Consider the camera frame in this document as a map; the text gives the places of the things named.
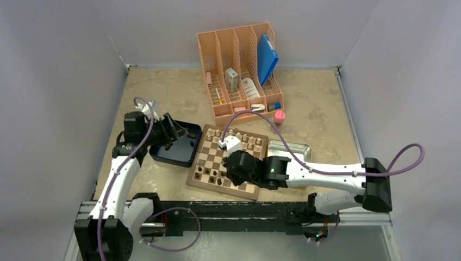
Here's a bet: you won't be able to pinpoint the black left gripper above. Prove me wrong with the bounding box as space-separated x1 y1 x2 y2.
140 113 186 147

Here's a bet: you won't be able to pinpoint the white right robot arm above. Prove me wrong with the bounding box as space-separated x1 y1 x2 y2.
223 150 393 221

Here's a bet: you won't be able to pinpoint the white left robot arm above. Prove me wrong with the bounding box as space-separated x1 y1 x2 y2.
74 111 188 260

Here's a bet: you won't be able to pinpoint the dark chess pieces in tray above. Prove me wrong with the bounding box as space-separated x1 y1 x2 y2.
164 133 197 150

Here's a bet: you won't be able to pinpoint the light chess pieces row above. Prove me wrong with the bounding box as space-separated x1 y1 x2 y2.
200 126 269 155

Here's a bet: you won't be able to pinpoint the wooden chess board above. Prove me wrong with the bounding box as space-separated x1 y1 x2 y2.
186 124 267 201

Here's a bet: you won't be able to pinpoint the dark blue tin tray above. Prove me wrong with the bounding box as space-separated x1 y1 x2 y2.
149 121 202 167

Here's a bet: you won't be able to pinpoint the white stapler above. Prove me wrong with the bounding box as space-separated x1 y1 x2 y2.
250 104 266 113

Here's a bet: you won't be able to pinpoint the yellow pen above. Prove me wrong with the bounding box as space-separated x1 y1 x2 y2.
215 88 223 105

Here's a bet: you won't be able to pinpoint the pink cap bottle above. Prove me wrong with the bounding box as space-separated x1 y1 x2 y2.
272 111 286 133

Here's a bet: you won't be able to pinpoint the blue cap glue stick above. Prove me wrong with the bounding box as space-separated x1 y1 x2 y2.
267 103 281 112

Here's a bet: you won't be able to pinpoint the white labelled packet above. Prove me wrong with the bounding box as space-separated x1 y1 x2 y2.
242 78 260 100

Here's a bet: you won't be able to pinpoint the white red small box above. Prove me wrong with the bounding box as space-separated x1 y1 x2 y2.
225 67 239 92

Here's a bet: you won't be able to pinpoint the orange file organizer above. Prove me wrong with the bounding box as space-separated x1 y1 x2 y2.
196 22 284 126

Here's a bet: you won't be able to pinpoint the blue folder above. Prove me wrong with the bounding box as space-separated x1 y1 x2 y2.
257 34 279 86

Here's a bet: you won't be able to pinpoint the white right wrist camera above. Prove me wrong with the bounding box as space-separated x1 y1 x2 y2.
218 135 242 157

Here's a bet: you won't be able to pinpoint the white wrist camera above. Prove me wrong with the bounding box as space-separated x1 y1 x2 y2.
218 135 242 157
144 100 160 121

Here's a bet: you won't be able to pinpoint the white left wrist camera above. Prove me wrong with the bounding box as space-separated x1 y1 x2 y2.
144 100 160 121

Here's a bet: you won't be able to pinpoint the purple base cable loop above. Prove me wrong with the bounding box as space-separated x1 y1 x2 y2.
139 208 201 253

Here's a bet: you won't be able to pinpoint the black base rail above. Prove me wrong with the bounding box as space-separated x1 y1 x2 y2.
143 200 340 237

